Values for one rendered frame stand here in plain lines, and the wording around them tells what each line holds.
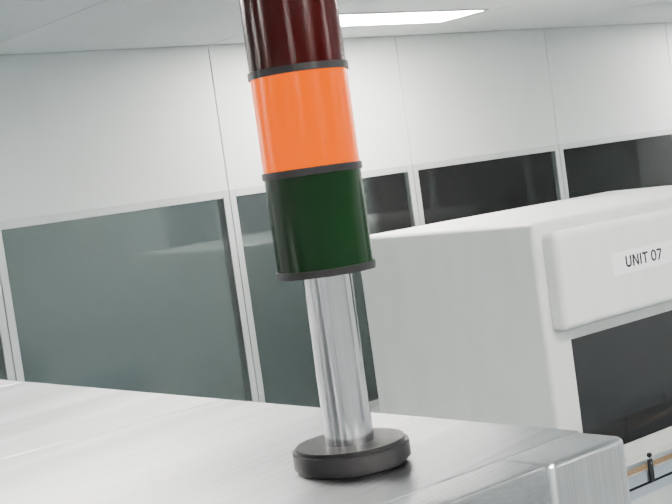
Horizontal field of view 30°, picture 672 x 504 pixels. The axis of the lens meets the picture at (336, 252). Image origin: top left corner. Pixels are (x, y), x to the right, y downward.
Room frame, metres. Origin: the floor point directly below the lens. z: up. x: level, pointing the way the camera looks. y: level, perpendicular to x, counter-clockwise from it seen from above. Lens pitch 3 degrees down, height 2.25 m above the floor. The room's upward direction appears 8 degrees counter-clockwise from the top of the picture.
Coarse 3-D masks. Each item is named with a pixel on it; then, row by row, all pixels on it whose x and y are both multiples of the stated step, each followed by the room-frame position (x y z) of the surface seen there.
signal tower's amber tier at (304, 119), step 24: (288, 72) 0.61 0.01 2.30; (312, 72) 0.61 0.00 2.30; (336, 72) 0.61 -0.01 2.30; (264, 96) 0.61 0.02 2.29; (288, 96) 0.61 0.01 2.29; (312, 96) 0.61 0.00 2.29; (336, 96) 0.61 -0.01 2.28; (264, 120) 0.62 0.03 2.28; (288, 120) 0.61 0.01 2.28; (312, 120) 0.61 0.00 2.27; (336, 120) 0.61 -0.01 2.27; (264, 144) 0.62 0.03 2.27; (288, 144) 0.61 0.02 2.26; (312, 144) 0.61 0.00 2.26; (336, 144) 0.61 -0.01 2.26; (264, 168) 0.62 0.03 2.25; (288, 168) 0.61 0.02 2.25
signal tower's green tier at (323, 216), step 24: (360, 168) 0.63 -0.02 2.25; (288, 192) 0.61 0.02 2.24; (312, 192) 0.61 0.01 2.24; (336, 192) 0.61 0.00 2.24; (360, 192) 0.62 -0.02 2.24; (288, 216) 0.61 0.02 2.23; (312, 216) 0.61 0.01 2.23; (336, 216) 0.61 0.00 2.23; (360, 216) 0.62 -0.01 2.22; (288, 240) 0.61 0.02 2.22; (312, 240) 0.61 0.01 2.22; (336, 240) 0.61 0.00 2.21; (360, 240) 0.61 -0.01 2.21; (288, 264) 0.61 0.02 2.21; (312, 264) 0.61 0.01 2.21; (336, 264) 0.61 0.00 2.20
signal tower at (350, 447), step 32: (320, 64) 0.61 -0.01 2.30; (320, 288) 0.62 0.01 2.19; (352, 288) 0.63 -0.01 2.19; (320, 320) 0.62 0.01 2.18; (352, 320) 0.62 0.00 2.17; (320, 352) 0.62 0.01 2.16; (352, 352) 0.62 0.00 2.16; (320, 384) 0.62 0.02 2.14; (352, 384) 0.62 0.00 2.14; (352, 416) 0.62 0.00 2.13; (320, 448) 0.62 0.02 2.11; (352, 448) 0.61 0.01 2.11; (384, 448) 0.61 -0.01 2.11
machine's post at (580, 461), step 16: (544, 448) 0.61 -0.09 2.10; (560, 448) 0.60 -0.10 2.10; (576, 448) 0.60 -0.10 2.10; (592, 448) 0.60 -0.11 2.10; (608, 448) 0.60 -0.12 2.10; (544, 464) 0.58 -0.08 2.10; (560, 464) 0.58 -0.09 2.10; (576, 464) 0.59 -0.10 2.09; (592, 464) 0.59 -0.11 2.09; (608, 464) 0.60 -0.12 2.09; (624, 464) 0.61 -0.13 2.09; (560, 480) 0.58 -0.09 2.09; (576, 480) 0.59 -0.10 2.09; (592, 480) 0.59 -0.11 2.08; (608, 480) 0.60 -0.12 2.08; (624, 480) 0.61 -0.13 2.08; (560, 496) 0.58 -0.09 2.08; (576, 496) 0.59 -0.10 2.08; (592, 496) 0.59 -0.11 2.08; (608, 496) 0.60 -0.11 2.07; (624, 496) 0.61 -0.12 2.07
